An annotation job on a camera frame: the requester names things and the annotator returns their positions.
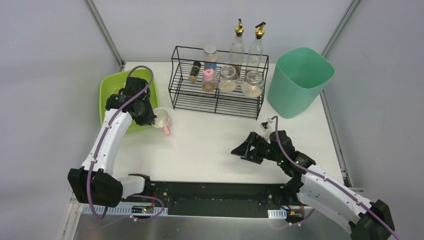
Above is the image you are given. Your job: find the oil bottle with gold cap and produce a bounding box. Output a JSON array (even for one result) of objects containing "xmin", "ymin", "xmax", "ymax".
[{"xmin": 228, "ymin": 18, "xmax": 245, "ymax": 76}]

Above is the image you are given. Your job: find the pink lid spice jar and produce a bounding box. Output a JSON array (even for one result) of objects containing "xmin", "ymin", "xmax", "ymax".
[{"xmin": 201, "ymin": 67, "xmax": 216, "ymax": 92}]

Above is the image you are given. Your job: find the black lid spice jar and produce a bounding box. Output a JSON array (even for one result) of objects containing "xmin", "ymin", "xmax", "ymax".
[{"xmin": 188, "ymin": 61, "xmax": 202, "ymax": 83}]

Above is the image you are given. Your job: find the oil bottle with black spout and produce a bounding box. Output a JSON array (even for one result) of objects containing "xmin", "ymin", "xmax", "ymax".
[{"xmin": 245, "ymin": 21, "xmax": 266, "ymax": 74}]

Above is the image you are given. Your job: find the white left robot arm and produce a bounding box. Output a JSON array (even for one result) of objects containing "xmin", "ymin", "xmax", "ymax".
[{"xmin": 67, "ymin": 76, "xmax": 156, "ymax": 208}]

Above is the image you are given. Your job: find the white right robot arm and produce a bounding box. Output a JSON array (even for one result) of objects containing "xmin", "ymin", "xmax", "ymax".
[{"xmin": 231, "ymin": 130, "xmax": 395, "ymax": 240}]

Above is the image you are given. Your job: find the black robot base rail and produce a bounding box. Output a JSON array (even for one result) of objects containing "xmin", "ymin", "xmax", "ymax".
[{"xmin": 144, "ymin": 181, "xmax": 307, "ymax": 223}]

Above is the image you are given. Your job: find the lime green plastic basin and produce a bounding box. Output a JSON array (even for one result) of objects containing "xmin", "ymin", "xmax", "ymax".
[{"xmin": 99, "ymin": 68, "xmax": 160, "ymax": 134}]

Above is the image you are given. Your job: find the black wire rack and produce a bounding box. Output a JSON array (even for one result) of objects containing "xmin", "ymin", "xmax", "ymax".
[{"xmin": 168, "ymin": 45, "xmax": 265, "ymax": 120}]

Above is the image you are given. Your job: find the green plastic waste bin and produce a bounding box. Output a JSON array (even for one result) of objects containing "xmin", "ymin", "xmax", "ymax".
[{"xmin": 267, "ymin": 47, "xmax": 335, "ymax": 119}]

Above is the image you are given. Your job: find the glass jar with beige powder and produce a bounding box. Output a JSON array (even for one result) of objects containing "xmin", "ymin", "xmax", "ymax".
[{"xmin": 217, "ymin": 65, "xmax": 239, "ymax": 93}]

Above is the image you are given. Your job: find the glass jar with metal ring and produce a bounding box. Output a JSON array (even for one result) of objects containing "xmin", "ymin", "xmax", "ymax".
[{"xmin": 240, "ymin": 70, "xmax": 264, "ymax": 98}]

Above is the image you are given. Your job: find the pink cup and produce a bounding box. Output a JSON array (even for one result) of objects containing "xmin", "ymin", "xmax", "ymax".
[{"xmin": 151, "ymin": 107, "xmax": 173, "ymax": 137}]

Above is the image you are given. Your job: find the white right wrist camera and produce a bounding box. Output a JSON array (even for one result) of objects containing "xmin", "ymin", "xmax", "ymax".
[{"xmin": 260, "ymin": 118, "xmax": 274, "ymax": 132}]

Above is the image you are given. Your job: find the silver lid pellet jar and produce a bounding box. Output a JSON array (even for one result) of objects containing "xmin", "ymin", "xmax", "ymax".
[{"xmin": 203, "ymin": 44, "xmax": 217, "ymax": 71}]

